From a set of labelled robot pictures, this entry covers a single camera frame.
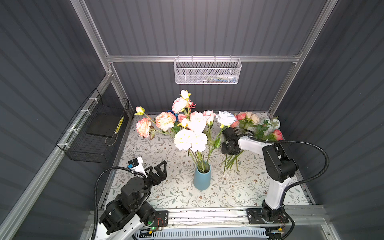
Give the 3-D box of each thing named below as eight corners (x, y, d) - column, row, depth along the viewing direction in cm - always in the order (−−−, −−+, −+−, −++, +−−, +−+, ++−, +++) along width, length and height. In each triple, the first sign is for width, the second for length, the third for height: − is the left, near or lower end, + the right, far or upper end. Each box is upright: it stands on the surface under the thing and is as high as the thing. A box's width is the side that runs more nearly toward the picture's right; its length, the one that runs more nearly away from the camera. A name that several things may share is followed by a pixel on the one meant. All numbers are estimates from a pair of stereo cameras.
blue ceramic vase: (194, 193, 84) (193, 179, 67) (194, 180, 88) (193, 164, 72) (208, 193, 83) (211, 179, 67) (208, 180, 88) (210, 164, 72)
